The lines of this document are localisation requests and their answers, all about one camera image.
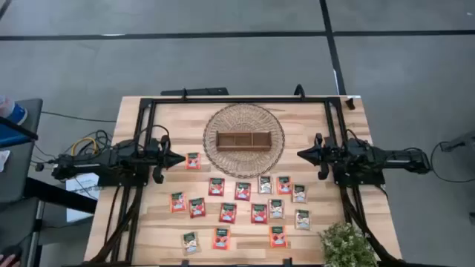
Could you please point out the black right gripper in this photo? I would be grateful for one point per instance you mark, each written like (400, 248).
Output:
(326, 155)

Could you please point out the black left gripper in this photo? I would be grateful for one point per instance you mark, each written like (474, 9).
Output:
(158, 175)

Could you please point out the orange peach tea sachet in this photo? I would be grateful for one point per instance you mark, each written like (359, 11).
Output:
(284, 185)
(178, 202)
(221, 239)
(193, 161)
(278, 236)

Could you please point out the green and white packet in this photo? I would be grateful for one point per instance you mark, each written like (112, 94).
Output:
(299, 193)

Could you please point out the wooden three-compartment box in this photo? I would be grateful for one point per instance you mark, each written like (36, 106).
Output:
(243, 149)

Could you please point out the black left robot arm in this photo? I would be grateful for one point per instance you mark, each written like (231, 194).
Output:
(111, 163)

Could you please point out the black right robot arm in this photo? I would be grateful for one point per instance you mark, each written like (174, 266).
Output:
(389, 159)

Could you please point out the black bar-shaped device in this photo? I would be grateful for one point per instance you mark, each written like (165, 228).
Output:
(200, 91)

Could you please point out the round woven straw placemat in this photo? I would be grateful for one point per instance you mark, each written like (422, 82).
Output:
(243, 115)

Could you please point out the potted green white plant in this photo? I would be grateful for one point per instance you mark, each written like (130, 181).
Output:
(347, 246)

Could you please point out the white printed paper sheet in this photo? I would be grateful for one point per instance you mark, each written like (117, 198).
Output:
(79, 185)

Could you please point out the black crossbeam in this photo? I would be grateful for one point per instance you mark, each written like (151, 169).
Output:
(59, 194)

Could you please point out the grey equipment stand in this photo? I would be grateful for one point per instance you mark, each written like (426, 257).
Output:
(462, 142)

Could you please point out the grey side desk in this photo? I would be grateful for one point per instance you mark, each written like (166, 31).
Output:
(18, 222)
(22, 167)

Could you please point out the black slanted bar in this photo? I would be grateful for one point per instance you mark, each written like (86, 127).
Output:
(22, 130)

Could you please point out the blue folder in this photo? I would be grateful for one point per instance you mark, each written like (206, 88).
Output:
(9, 139)

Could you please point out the blue and white cup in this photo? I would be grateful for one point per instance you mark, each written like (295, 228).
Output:
(13, 111)

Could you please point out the white paper scrap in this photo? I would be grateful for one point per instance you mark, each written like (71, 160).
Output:
(3, 161)

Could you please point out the black computer mouse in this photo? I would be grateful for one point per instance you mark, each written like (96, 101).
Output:
(13, 250)

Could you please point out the person's hand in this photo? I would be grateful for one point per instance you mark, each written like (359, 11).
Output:
(7, 260)

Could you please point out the black corner bracket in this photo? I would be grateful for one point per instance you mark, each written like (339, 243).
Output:
(350, 104)

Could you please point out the black frame clamp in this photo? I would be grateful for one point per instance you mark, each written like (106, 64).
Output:
(185, 263)
(184, 93)
(287, 263)

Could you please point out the black metal table frame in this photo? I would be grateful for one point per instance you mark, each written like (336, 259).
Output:
(241, 100)

